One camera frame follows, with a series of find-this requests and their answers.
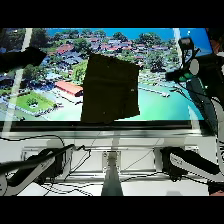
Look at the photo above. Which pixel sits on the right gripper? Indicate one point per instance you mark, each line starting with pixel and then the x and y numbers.
pixel 176 76

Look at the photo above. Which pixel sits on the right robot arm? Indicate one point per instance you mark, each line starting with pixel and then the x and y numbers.
pixel 205 71

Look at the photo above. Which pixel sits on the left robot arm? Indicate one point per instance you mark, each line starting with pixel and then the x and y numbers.
pixel 31 166

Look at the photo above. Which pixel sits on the dark brown garment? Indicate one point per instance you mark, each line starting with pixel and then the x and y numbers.
pixel 110 90

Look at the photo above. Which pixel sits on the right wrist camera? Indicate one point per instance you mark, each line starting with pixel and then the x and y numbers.
pixel 186 45

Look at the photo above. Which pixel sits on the silver frame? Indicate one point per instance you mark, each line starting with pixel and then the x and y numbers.
pixel 112 178

